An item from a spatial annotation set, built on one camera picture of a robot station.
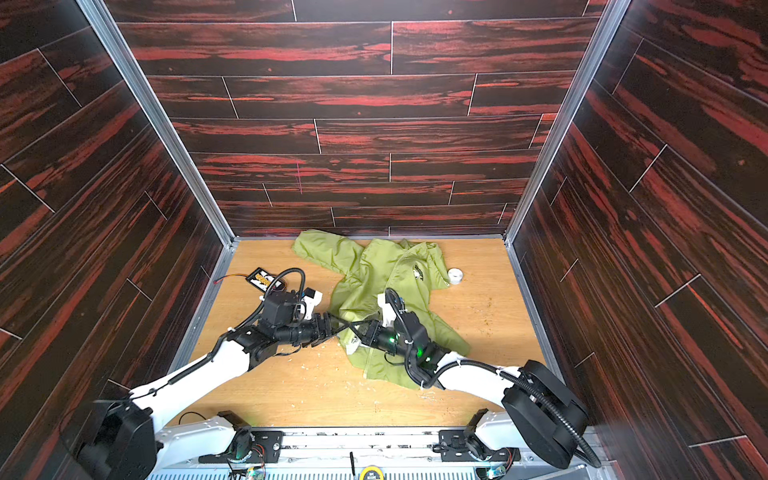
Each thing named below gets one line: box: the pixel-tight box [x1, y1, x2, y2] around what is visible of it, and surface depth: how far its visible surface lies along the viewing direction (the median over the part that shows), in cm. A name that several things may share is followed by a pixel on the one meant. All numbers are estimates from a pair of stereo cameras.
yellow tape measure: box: [360, 466, 385, 480], surface depth 70 cm
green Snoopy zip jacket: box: [292, 230, 471, 390], surface depth 103 cm
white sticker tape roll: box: [447, 267, 464, 285], surface depth 107 cm
